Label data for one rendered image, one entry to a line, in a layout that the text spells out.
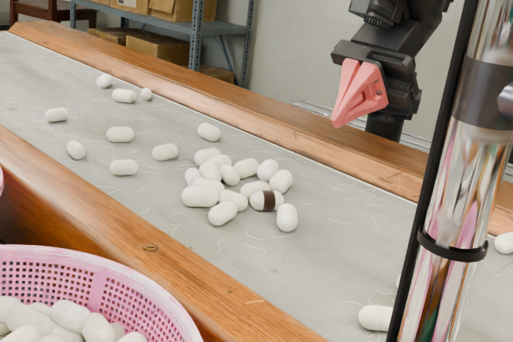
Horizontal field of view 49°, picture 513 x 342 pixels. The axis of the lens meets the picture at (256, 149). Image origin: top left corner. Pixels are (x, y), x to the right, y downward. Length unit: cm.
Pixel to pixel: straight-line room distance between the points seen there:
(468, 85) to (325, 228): 39
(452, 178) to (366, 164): 51
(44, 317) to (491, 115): 33
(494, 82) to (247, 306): 26
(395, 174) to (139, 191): 30
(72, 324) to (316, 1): 266
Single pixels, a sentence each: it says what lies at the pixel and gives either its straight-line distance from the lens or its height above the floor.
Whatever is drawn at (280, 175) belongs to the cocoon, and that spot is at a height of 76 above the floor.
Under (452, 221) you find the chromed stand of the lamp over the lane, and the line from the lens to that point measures 22.
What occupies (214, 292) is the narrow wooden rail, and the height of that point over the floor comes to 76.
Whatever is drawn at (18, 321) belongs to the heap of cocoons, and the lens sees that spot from 44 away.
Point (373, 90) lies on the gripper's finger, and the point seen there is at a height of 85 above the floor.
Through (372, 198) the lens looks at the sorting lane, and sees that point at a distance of 67.
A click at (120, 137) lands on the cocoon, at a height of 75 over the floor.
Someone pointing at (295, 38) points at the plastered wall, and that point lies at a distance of 306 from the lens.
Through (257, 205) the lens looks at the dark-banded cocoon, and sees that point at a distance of 58.
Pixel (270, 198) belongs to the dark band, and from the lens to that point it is 58.
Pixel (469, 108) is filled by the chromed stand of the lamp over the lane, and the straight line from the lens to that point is 21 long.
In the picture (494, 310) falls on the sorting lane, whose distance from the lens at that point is 52.
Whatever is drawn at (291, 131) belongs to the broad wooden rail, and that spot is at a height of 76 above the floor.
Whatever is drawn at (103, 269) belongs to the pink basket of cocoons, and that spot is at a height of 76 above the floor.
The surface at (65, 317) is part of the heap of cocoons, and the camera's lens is 43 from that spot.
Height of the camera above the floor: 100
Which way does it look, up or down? 20 degrees down
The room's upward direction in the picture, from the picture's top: 7 degrees clockwise
